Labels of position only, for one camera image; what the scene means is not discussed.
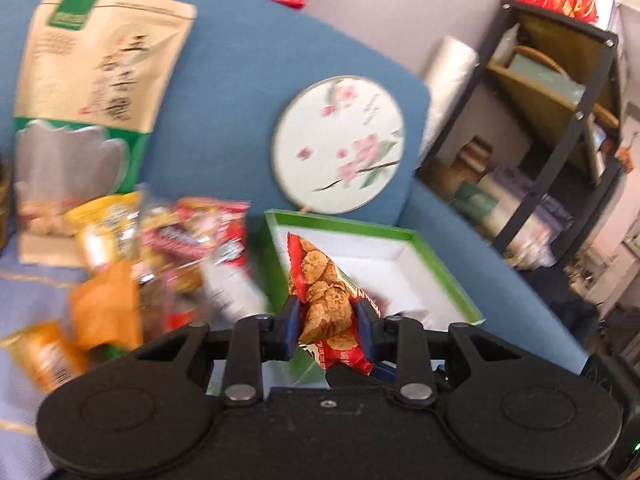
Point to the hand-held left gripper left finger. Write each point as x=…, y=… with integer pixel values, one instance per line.
x=289, y=327

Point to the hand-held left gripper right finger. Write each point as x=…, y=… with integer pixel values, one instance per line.
x=366, y=332

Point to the red cookie snack packet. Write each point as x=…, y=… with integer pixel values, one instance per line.
x=320, y=280

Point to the green cardboard box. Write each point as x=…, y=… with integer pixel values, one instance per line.
x=385, y=260

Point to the yellow chip bag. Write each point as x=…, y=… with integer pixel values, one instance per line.
x=102, y=225

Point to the silver white snack packet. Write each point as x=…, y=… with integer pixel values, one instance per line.
x=232, y=290

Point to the red checkered-edge snack packet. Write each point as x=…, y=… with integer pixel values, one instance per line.
x=200, y=232

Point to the round floral fan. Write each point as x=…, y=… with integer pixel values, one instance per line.
x=340, y=130

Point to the black metal shelf rack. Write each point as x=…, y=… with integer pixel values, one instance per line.
x=565, y=155

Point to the blue sofa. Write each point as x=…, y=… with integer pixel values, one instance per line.
x=240, y=85

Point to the small orange snack packet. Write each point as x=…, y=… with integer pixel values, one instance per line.
x=42, y=355

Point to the clear plastic roll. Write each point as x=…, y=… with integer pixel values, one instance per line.
x=447, y=90

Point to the light blue seat cover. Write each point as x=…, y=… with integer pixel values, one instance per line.
x=30, y=290

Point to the grey-green flat box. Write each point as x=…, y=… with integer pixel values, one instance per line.
x=545, y=77

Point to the large beige snack pouch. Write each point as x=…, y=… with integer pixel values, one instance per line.
x=100, y=60

